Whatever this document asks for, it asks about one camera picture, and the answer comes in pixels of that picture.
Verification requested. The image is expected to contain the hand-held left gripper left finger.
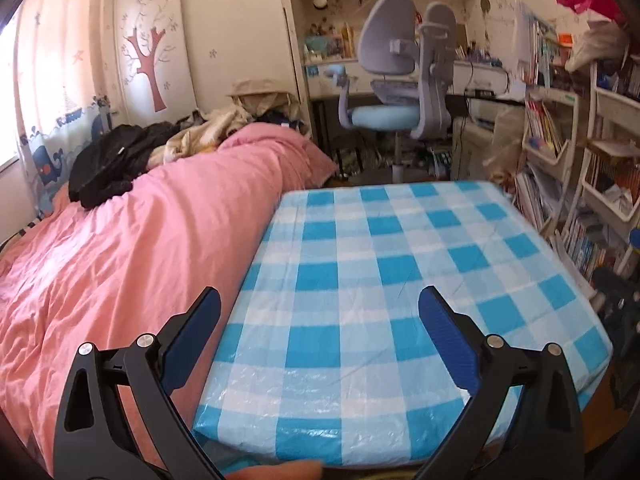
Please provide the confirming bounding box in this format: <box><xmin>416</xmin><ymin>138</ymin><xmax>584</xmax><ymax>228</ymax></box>
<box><xmin>52</xmin><ymin>286</ymin><xmax>223</xmax><ymax>480</ymax></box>

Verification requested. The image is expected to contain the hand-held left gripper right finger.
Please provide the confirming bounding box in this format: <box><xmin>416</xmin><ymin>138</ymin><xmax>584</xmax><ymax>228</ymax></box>
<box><xmin>415</xmin><ymin>285</ymin><xmax>586</xmax><ymax>480</ymax></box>

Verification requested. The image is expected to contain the stack of books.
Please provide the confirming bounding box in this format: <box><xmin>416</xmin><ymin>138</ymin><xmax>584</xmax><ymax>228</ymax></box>
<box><xmin>560</xmin><ymin>210</ymin><xmax>626</xmax><ymax>281</ymax></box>

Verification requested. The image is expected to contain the pink quilt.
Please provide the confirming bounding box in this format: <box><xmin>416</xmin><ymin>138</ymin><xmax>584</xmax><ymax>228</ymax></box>
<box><xmin>0</xmin><ymin>122</ymin><xmax>338</xmax><ymax>466</ymax></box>

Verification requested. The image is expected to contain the white tiered book rack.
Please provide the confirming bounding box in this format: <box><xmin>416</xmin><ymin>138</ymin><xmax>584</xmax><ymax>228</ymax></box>
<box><xmin>580</xmin><ymin>60</ymin><xmax>640</xmax><ymax>281</ymax></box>
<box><xmin>520</xmin><ymin>82</ymin><xmax>588</xmax><ymax>241</ymax></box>

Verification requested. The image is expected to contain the blue checked tablecloth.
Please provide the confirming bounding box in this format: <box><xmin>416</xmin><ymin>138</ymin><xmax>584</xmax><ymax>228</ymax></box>
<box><xmin>192</xmin><ymin>180</ymin><xmax>615</xmax><ymax>466</ymax></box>

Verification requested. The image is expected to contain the black jacket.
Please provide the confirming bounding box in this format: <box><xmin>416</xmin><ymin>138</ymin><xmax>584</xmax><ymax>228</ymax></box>
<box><xmin>67</xmin><ymin>122</ymin><xmax>186</xmax><ymax>211</ymax></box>

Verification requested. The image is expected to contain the clear plastic bag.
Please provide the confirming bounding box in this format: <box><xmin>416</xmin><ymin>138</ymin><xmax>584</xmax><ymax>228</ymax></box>
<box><xmin>482</xmin><ymin>105</ymin><xmax>526</xmax><ymax>186</ymax></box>

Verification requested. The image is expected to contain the beige cloth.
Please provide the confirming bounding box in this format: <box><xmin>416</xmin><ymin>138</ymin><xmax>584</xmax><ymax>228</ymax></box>
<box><xmin>165</xmin><ymin>107</ymin><xmax>261</xmax><ymax>161</ymax></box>

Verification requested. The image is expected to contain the khaki cloth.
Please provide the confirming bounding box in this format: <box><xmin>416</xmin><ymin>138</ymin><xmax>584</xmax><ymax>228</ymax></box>
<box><xmin>227</xmin><ymin>79</ymin><xmax>301</xmax><ymax>121</ymax></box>

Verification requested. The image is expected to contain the beige bag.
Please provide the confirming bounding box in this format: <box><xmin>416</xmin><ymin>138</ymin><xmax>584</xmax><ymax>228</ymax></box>
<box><xmin>565</xmin><ymin>20</ymin><xmax>628</xmax><ymax>73</ymax></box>

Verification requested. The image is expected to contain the white desk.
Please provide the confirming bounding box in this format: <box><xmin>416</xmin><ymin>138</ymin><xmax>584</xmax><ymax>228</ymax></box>
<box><xmin>305</xmin><ymin>57</ymin><xmax>526</xmax><ymax>106</ymax></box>

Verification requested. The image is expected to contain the magenta cloth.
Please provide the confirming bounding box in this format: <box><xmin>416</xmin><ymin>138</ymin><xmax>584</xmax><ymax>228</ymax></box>
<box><xmin>555</xmin><ymin>0</ymin><xmax>626</xmax><ymax>26</ymax></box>

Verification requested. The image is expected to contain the whale print curtain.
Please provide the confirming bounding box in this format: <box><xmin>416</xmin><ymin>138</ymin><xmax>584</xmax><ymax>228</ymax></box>
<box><xmin>12</xmin><ymin>0</ymin><xmax>121</xmax><ymax>216</ymax></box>

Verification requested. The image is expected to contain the grey blue desk chair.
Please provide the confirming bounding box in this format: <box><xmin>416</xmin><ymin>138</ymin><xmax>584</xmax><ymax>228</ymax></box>
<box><xmin>325</xmin><ymin>0</ymin><xmax>458</xmax><ymax>181</ymax></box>

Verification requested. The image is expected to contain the red tree wall sticker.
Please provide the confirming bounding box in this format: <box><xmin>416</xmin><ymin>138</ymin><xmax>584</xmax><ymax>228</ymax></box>
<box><xmin>120</xmin><ymin>25</ymin><xmax>176</xmax><ymax>113</ymax></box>

